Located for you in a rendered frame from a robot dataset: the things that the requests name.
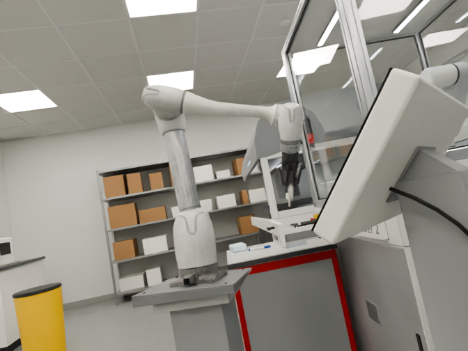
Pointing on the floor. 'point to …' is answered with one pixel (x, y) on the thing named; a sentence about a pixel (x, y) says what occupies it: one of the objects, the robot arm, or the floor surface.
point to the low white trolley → (292, 299)
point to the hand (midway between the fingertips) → (289, 191)
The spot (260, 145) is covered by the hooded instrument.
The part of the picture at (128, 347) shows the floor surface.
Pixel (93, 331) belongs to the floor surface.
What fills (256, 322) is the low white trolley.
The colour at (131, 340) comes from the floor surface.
